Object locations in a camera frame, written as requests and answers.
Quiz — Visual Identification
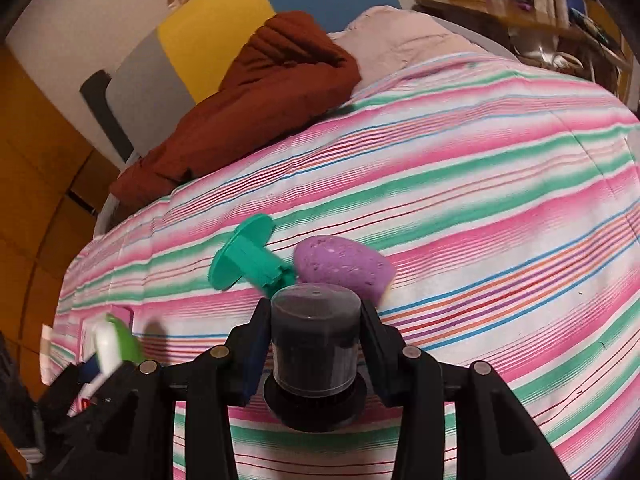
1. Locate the grey yellow blue headboard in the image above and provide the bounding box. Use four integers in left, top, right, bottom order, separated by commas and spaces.
112, 0, 401, 161

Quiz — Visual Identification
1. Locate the black cylindrical canister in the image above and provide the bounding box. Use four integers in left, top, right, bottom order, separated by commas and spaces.
262, 282, 371, 433

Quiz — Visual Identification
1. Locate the pink shallow box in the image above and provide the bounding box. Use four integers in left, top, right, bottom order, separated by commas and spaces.
102, 304, 135, 336

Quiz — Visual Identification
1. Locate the purple speckled egg toy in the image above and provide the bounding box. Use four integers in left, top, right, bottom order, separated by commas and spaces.
292, 235, 396, 306

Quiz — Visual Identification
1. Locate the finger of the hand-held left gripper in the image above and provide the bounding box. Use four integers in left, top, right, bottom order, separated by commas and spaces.
37, 357, 113, 421

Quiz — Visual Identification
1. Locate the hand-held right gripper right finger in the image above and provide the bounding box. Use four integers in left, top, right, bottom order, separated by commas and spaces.
360, 299, 571, 480

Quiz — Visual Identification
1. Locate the wooden bedside table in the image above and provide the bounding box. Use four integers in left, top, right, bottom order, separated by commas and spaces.
414, 0, 626, 71

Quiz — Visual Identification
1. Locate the pale pink pillow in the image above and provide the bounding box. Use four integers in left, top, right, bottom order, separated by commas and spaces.
327, 5, 493, 96

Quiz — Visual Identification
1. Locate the brown quilted blanket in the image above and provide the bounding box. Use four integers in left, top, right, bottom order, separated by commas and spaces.
109, 10, 363, 216

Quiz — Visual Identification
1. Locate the green white toy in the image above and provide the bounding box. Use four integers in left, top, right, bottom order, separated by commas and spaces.
92, 312, 146, 378

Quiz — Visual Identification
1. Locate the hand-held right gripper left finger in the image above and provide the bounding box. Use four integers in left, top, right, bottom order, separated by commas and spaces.
57, 299, 273, 480

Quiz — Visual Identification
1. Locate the teal plastic spool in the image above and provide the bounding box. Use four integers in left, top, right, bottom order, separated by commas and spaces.
208, 213, 298, 298

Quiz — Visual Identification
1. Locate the wooden wardrobe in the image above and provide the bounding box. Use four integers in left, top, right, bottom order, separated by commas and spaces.
0, 45, 121, 396

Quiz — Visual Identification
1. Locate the pink green striped blanket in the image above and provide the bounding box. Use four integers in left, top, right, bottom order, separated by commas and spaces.
52, 52, 640, 480

